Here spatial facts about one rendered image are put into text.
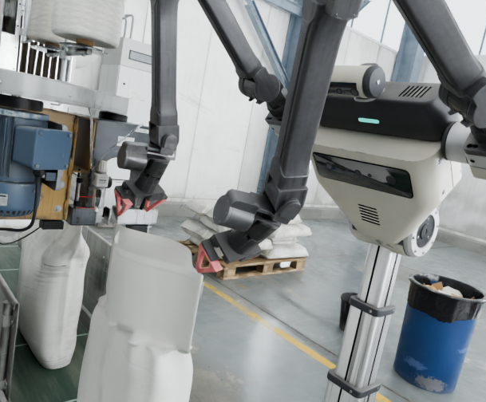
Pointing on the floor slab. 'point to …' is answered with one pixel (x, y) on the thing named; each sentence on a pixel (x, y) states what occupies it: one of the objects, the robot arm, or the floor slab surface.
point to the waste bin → (436, 332)
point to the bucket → (345, 308)
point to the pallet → (264, 266)
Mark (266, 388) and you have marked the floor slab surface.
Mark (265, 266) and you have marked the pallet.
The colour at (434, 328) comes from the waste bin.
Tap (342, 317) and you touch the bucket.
